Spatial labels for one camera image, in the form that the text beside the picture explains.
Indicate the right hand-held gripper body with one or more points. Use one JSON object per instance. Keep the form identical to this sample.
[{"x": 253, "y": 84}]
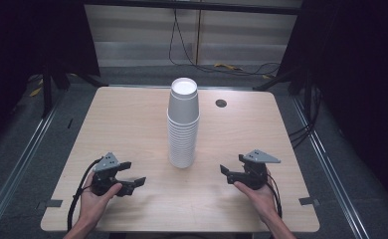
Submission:
[{"x": 256, "y": 172}]

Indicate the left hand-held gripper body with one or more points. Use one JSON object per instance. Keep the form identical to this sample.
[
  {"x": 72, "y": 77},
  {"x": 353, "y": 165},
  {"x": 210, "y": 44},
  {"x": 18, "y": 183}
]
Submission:
[{"x": 106, "y": 162}]

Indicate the stack of white paper cups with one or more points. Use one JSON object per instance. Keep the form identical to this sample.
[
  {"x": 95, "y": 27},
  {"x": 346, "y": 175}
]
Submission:
[{"x": 183, "y": 132}]

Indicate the person's right hand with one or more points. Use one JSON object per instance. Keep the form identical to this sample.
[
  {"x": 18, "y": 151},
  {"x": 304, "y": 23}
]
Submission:
[{"x": 261, "y": 202}]

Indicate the person's left hand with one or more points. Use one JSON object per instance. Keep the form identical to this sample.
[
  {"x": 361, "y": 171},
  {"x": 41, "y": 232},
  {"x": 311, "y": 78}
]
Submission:
[{"x": 92, "y": 205}]

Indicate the small black floor strip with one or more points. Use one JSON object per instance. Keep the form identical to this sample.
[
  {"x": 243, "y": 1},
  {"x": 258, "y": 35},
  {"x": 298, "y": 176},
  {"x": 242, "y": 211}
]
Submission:
[{"x": 70, "y": 123}]

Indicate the grey tape strip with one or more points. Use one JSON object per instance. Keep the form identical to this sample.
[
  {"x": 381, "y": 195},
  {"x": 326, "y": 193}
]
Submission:
[
  {"x": 308, "y": 201},
  {"x": 51, "y": 203}
]

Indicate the round dark table grommet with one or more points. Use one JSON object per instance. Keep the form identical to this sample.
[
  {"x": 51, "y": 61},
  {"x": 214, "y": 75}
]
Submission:
[{"x": 221, "y": 103}]

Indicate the small yellow tape scrap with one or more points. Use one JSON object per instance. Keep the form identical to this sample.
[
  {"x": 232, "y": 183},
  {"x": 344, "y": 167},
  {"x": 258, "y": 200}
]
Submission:
[{"x": 267, "y": 76}]

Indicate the black metal stand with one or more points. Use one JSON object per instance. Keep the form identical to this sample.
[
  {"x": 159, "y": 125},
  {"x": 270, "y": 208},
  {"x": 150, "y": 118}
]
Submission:
[
  {"x": 306, "y": 96},
  {"x": 46, "y": 96}
]

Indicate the long yellow tape scrap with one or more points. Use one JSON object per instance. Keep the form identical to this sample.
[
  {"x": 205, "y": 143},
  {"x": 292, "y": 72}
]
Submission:
[{"x": 228, "y": 66}]

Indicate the black curtain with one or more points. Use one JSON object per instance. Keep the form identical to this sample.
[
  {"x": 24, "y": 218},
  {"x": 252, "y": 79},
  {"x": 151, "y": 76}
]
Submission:
[
  {"x": 26, "y": 43},
  {"x": 357, "y": 83}
]

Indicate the black horizontal bar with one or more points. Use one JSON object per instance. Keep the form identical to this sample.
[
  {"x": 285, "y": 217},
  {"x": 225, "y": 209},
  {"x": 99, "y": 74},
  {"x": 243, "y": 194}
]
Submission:
[{"x": 195, "y": 6}]

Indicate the metal floor rail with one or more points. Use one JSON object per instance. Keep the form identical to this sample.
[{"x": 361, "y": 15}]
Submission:
[
  {"x": 328, "y": 166},
  {"x": 23, "y": 156}
]

